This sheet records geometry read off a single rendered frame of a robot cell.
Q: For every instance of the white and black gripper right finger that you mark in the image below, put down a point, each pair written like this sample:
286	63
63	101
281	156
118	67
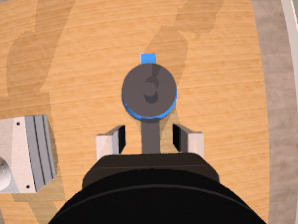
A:
185	140

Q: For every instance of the blue kettle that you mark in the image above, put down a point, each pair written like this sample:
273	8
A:
159	94

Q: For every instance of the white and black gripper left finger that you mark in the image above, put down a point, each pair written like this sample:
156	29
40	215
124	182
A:
112	142

